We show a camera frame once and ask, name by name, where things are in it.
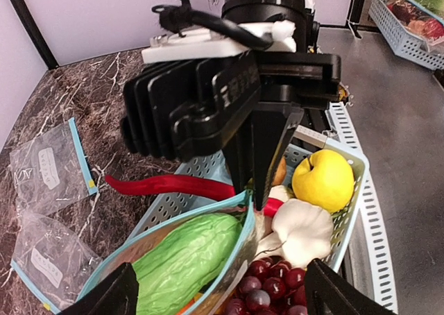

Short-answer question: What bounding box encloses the yellow lemon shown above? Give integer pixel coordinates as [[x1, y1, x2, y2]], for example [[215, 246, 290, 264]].
[[291, 149, 355, 214]]

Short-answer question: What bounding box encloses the green cucumber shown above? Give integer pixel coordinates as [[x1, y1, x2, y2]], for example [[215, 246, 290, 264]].
[[133, 213, 242, 314]]

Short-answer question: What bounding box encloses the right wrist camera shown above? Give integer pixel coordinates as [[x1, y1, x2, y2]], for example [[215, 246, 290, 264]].
[[121, 28, 287, 162]]

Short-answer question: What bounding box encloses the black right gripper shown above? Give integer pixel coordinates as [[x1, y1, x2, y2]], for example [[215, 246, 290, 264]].
[[223, 51, 341, 212]]

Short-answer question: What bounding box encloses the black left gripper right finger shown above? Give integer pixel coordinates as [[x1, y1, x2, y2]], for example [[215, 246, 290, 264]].
[[305, 259, 393, 315]]

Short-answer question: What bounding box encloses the orange fruit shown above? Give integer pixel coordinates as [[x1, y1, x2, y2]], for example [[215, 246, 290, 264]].
[[177, 292, 204, 315]]

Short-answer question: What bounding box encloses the brown potato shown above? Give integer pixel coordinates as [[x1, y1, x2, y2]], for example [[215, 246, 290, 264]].
[[271, 157, 287, 187]]

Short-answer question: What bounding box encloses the red chili pepper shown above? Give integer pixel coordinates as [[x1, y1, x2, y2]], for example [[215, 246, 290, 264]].
[[104, 174, 289, 217]]

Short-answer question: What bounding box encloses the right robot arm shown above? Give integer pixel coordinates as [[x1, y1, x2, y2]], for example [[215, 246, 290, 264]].
[[137, 0, 342, 210]]

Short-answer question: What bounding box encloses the white garlic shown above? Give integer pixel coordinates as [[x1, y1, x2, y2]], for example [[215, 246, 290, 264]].
[[268, 185, 296, 203]]

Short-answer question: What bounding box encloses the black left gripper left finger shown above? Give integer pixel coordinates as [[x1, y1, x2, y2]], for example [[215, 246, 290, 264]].
[[62, 263, 139, 315]]

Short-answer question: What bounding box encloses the clear zip bag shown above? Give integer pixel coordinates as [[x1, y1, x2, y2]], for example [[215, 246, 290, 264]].
[[77, 191, 257, 314], [11, 212, 102, 314], [10, 118, 98, 216]]

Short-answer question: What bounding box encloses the left black frame post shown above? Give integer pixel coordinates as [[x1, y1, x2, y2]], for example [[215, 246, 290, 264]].
[[9, 0, 60, 70]]

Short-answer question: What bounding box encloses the purple grape bunch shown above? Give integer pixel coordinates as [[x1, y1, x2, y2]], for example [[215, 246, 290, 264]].
[[216, 256, 308, 315]]

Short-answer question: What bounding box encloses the background blue basket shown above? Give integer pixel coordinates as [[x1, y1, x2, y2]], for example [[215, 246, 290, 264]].
[[369, 0, 443, 71]]

